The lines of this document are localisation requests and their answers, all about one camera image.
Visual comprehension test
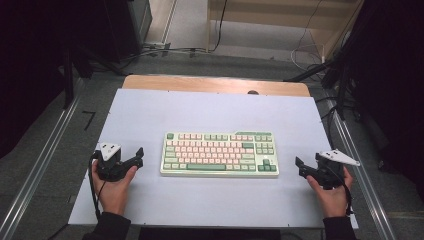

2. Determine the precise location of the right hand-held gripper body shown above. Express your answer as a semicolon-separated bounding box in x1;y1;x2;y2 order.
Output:
314;148;361;191

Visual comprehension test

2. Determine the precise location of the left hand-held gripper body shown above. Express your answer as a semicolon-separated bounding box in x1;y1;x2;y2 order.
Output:
94;142;128;183

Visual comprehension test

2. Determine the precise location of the green and cream keyboard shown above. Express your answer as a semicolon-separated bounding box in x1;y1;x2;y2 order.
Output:
159;130;280;178

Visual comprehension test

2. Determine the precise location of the person's right hand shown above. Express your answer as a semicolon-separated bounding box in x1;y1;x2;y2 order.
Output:
306;167;354;220

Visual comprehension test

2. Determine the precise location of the person's left hand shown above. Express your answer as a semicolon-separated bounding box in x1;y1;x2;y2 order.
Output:
91;165;139;217

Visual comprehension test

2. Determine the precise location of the black metal stand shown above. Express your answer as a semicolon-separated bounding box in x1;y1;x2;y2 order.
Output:
61;46;128;111
283;54;364;123

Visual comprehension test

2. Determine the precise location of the grey power strip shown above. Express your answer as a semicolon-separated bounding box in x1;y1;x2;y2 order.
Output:
143;41;172;51

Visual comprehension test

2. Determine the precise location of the black curtain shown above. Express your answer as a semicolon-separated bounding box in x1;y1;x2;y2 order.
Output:
0;0;111;160
346;0;424;201

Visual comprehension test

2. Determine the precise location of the dark cabinet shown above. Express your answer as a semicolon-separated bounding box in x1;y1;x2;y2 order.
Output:
99;0;153;64

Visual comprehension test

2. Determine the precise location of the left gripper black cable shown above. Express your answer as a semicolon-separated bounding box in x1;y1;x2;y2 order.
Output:
87;150;107;220

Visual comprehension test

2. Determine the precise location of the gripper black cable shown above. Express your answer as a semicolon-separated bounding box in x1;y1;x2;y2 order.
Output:
87;150;107;220
324;163;355;217

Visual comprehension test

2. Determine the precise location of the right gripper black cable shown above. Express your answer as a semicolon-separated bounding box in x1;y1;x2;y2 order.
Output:
324;163;355;217

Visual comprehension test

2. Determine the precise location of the aluminium floor rail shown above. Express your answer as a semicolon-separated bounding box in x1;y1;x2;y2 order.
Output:
0;78;86;240
324;99;399;240

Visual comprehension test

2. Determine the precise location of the white coiled cable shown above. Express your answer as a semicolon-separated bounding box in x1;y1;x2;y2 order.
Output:
290;0;326;73

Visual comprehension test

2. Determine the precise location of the bundle of floor cables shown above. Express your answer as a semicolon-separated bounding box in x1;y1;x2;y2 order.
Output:
118;46;209;69

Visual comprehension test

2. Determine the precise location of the black hanging cable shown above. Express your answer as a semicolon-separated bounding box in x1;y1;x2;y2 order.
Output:
208;0;230;54

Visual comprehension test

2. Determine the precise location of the light wooden furniture frame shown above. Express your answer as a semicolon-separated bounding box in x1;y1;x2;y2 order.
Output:
205;0;365;63

